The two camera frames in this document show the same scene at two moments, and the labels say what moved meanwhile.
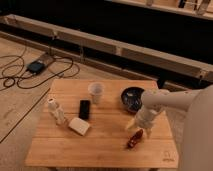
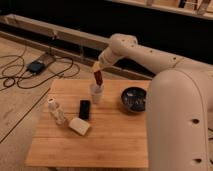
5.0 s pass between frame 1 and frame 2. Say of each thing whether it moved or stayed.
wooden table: stayed
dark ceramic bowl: stayed
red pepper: moved
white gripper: moved
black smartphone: stayed
